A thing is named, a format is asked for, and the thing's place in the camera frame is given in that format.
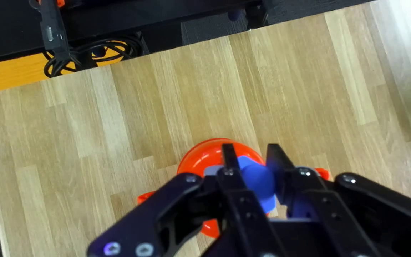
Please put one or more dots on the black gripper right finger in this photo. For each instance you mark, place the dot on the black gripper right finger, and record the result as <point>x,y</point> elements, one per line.
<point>356,215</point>

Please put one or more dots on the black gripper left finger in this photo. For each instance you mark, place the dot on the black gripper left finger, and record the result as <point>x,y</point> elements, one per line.
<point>167,215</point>

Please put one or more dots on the blue toy object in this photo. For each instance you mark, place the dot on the blue toy object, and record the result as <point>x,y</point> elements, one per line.
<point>257,183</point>

